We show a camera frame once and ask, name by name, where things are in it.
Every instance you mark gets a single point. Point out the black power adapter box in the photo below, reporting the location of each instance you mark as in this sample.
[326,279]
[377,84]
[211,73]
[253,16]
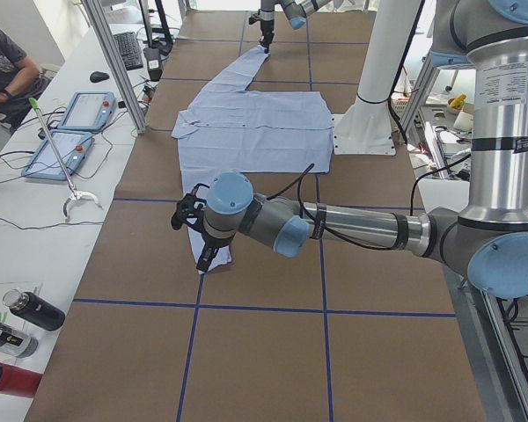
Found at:
[154,63]

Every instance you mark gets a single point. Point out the grey black bottle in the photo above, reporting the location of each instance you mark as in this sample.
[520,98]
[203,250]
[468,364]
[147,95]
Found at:
[16,343]

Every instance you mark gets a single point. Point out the black computer mouse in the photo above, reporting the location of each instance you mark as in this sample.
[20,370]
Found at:
[98,76]

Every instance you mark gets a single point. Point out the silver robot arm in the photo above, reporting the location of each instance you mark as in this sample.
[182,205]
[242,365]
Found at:
[486,242]
[296,13]

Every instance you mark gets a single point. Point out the light blue striped shirt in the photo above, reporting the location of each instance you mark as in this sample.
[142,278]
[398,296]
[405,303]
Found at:
[227,132]

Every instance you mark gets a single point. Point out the reacher grabber stick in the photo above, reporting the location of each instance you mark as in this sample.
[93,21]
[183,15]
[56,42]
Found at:
[75,194]

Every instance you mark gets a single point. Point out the seated person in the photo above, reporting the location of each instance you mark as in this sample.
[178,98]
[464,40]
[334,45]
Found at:
[20,80]

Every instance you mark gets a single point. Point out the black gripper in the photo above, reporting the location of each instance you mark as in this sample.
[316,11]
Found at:
[266,24]
[211,243]

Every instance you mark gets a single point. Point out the upper blue teach pendant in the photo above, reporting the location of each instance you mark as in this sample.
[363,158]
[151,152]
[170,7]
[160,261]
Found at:
[88,111]

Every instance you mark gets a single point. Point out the aluminium frame post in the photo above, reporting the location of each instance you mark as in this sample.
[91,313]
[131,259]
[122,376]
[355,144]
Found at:
[115,63]

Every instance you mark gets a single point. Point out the black keyboard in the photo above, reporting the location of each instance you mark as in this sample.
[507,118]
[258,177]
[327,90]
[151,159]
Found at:
[129,50]

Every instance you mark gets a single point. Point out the red cylinder bottle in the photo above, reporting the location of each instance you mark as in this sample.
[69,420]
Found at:
[18,382]

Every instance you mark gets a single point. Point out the black water bottle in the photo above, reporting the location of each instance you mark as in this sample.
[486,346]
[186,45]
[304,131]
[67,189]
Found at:
[33,309]

